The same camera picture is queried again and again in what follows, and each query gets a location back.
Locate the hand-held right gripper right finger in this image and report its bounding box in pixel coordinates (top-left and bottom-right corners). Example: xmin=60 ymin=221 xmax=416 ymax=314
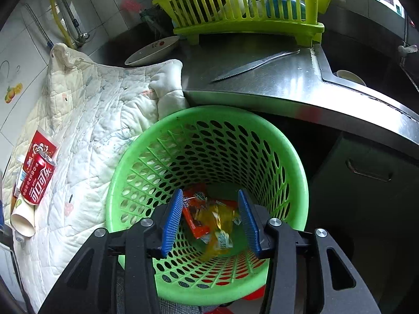
xmin=238 ymin=189 xmax=382 ymax=314

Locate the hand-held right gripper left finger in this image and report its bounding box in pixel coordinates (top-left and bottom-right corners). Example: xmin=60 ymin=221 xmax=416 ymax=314
xmin=38 ymin=189 xmax=184 ymax=314

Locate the yellow plastic wrapper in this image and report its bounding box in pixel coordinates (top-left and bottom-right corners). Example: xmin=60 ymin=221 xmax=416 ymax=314
xmin=196 ymin=199 xmax=241 ymax=259

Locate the green plastic basket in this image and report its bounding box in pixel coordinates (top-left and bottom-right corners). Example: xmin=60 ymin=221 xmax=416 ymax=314
xmin=105 ymin=105 xmax=309 ymax=302

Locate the red soda can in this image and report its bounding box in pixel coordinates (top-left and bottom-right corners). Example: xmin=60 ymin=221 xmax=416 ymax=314
xmin=20 ymin=152 xmax=56 ymax=205

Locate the red paper carton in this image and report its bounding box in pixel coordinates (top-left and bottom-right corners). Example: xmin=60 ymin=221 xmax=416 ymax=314
xmin=24 ymin=130 xmax=59 ymax=171

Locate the white blue packet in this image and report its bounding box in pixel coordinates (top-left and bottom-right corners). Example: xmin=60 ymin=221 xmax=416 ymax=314
xmin=13 ymin=162 xmax=28 ymax=198

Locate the orange snack wrapper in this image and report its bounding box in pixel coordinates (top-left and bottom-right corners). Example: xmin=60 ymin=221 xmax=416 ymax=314
xmin=182 ymin=185 xmax=212 ymax=239

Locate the grey cloth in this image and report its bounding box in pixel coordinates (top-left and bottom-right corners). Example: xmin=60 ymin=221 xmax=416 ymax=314
xmin=157 ymin=298 xmax=210 ymax=314

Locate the white quilted blanket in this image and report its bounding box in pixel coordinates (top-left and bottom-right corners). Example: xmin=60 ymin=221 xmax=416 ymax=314
xmin=7 ymin=43 xmax=190 ymax=311

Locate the white paper cup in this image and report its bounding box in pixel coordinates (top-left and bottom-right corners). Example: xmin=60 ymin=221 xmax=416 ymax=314
xmin=10 ymin=196 xmax=36 ymax=238

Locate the steel knife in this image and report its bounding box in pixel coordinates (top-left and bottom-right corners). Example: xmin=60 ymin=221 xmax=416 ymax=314
xmin=210 ymin=49 xmax=301 ymax=83

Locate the white bowl with red print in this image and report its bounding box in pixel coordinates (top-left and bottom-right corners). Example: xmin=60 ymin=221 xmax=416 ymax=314
xmin=125 ymin=35 xmax=180 ymax=66

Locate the white bowl in sink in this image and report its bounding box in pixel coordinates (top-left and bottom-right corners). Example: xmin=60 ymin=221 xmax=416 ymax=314
xmin=336 ymin=69 xmax=366 ymax=86

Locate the yellow-green plastic dish rack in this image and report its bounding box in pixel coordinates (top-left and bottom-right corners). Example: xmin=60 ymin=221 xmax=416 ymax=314
xmin=152 ymin=0 xmax=335 ymax=48

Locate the small orange fruit sticker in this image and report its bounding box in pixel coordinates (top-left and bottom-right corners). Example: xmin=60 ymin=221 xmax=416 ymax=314
xmin=4 ymin=83 xmax=23 ymax=104

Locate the metal sink faucet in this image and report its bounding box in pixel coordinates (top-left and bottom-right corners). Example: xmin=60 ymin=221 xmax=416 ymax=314
xmin=398 ymin=44 xmax=419 ymax=92

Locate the metal cabinet handle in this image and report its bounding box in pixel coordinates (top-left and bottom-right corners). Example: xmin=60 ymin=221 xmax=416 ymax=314
xmin=347 ymin=159 xmax=393 ymax=182

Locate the yellow hose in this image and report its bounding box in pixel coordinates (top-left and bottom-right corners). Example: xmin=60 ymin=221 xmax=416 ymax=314
xmin=49 ymin=0 xmax=74 ymax=49

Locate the metal wall tap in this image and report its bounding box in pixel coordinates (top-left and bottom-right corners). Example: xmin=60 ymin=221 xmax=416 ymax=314
xmin=59 ymin=0 xmax=90 ymax=44

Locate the braided metal hose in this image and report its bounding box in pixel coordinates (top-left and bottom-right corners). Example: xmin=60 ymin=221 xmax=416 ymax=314
xmin=24 ymin=5 xmax=54 ymax=49

